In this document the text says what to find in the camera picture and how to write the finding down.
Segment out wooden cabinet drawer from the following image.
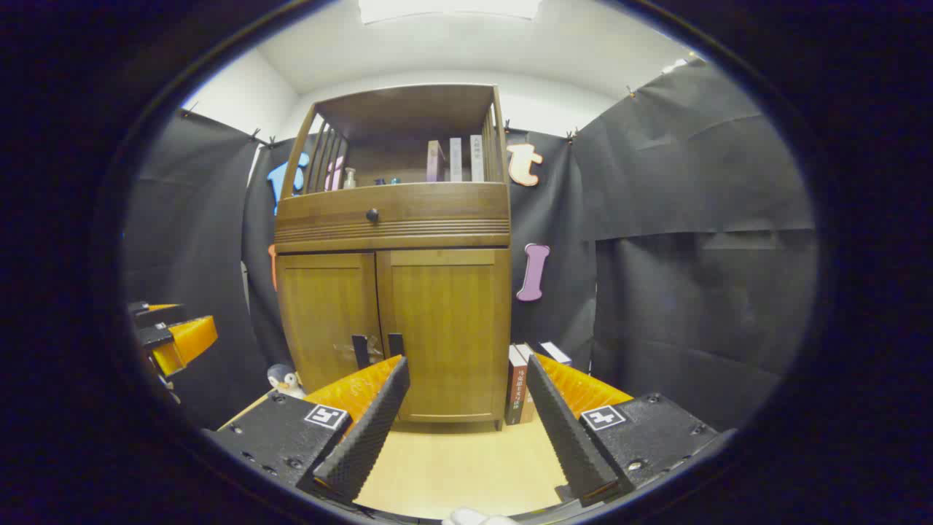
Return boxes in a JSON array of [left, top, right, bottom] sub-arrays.
[[275, 182, 511, 247]]

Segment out tan brown book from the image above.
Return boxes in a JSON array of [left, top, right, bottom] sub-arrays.
[[516, 343, 539, 424]]

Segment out wooden shoe cabinet door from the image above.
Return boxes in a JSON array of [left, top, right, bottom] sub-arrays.
[[276, 252, 383, 394], [375, 248, 511, 425]]

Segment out black backdrop cloth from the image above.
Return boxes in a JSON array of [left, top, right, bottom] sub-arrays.
[[122, 58, 819, 431]]

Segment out dark red book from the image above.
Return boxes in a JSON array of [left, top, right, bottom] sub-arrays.
[[505, 345, 529, 426]]

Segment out clear tape strips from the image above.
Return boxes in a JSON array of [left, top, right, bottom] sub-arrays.
[[334, 337, 384, 365]]

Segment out wooden double-door shoe cabinet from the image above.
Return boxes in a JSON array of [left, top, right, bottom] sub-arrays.
[[273, 82, 513, 431]]

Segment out penguin plush toy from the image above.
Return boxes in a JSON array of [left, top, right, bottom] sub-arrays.
[[267, 364, 307, 400]]

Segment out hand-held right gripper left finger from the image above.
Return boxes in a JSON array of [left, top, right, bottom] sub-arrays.
[[203, 355, 410, 504]]

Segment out ceiling light panel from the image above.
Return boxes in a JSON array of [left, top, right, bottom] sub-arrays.
[[357, 0, 542, 24]]

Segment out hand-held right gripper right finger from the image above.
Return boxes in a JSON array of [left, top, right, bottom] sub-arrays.
[[525, 353, 737, 508]]

